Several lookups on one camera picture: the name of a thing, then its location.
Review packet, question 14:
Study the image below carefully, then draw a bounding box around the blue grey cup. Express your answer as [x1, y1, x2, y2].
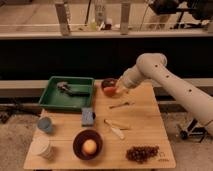
[37, 117, 53, 134]

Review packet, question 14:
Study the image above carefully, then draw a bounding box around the small red bowl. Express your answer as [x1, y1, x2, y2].
[101, 78, 117, 97]

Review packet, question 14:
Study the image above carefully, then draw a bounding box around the wooden folding table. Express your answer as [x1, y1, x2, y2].
[24, 82, 176, 170]

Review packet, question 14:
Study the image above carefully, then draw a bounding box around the wooden spatula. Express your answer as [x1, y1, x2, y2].
[104, 119, 131, 130]

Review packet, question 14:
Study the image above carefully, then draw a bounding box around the blue sponge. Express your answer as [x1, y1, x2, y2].
[82, 108, 96, 127]

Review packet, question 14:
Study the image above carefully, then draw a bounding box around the white ribbed cup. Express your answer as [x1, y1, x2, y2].
[31, 136, 53, 160]

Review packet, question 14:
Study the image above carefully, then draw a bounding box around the grey tool in tray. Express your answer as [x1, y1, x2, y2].
[57, 82, 89, 96]

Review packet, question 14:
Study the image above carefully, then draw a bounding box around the green plastic tray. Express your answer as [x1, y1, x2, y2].
[39, 76, 94, 112]

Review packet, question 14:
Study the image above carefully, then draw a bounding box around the dark brown bowl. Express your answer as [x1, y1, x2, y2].
[73, 129, 103, 160]

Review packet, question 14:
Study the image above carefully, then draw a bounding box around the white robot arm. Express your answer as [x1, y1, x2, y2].
[116, 53, 213, 136]

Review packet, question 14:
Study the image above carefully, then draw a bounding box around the white plastic knife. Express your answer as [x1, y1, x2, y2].
[111, 127, 125, 140]

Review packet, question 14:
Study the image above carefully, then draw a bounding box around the bunch of dark grapes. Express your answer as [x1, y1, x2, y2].
[126, 146, 159, 163]

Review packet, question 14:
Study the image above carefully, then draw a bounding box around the orange ball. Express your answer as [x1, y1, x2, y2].
[82, 139, 97, 155]

